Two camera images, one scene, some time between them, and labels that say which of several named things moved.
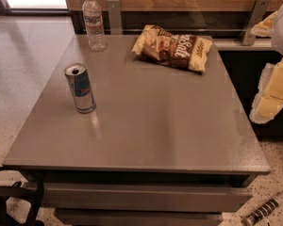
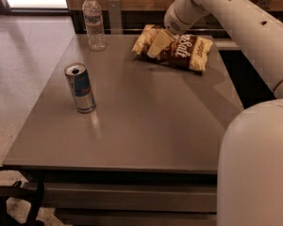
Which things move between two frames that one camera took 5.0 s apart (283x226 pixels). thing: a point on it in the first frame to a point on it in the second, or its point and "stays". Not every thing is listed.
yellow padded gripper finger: [274, 90] to [178, 17]
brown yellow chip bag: [166, 47] stays
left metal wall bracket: [115, 16] stays
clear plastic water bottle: [92, 15] stays
